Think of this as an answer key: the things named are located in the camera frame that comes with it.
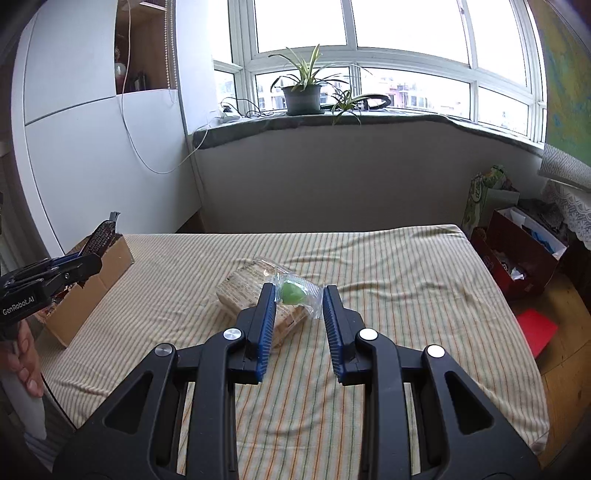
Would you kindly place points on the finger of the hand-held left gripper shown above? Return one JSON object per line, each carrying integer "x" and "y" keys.
{"x": 55, "y": 263}
{"x": 78, "y": 270}

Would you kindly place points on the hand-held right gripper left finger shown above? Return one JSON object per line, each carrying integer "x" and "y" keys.
{"x": 265, "y": 332}

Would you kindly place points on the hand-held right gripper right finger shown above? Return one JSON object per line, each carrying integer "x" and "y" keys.
{"x": 330, "y": 332}

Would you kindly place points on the brown cardboard box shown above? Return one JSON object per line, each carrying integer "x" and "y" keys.
{"x": 92, "y": 295}

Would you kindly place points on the dark brown chocolate bar wrapper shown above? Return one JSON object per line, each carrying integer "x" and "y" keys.
{"x": 101, "y": 235}

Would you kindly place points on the green candy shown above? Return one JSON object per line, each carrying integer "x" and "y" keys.
{"x": 293, "y": 293}

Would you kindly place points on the person's left hand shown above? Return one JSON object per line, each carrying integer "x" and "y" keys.
{"x": 27, "y": 355}

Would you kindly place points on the clear bag of biscuits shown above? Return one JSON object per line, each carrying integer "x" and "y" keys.
{"x": 249, "y": 295}

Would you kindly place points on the striped beige cloth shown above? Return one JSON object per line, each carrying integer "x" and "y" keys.
{"x": 392, "y": 286}

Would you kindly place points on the white cabinet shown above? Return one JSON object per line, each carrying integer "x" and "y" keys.
{"x": 92, "y": 152}

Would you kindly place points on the dark red open box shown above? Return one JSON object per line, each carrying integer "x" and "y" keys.
{"x": 517, "y": 263}

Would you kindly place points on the green paper bag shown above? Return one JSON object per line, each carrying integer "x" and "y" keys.
{"x": 485, "y": 198}

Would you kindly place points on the red flat folder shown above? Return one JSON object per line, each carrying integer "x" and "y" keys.
{"x": 538, "y": 332}

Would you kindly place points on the white power strip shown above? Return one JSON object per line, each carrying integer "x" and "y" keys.
{"x": 227, "y": 115}

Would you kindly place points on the grey window sill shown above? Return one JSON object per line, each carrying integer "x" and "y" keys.
{"x": 392, "y": 127}

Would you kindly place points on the small spider plant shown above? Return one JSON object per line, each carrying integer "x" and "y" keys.
{"x": 346, "y": 104}

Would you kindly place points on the large potted spider plant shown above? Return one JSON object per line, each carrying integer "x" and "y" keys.
{"x": 302, "y": 92}

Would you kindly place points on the white lace cloth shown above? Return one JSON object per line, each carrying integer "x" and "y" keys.
{"x": 570, "y": 194}

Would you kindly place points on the white framed window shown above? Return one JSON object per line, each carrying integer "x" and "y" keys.
{"x": 406, "y": 55}

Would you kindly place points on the wall map poster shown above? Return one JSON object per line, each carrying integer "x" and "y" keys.
{"x": 568, "y": 74}

